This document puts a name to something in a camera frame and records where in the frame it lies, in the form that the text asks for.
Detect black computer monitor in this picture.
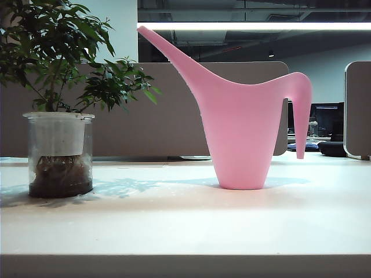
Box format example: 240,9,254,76
311,101,345,137
288,100,295,136

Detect pink plastic watering can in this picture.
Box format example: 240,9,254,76
136,25,313,191

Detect white inner plant pot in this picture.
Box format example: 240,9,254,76
34,113,85,157

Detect green leafy plant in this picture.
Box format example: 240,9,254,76
0,0,163,114

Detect blue patterned cushion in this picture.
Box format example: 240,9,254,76
288,141,320,152

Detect clear glass plant pot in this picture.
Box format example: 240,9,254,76
22,111,96,199

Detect black round cushion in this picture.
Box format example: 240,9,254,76
317,140,347,158

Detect long ceiling light strip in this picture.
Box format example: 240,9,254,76
137,21,371,31

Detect wide beige desk partition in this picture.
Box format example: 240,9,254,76
0,61,290,159

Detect beige partition with white edge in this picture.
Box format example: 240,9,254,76
344,61,371,160

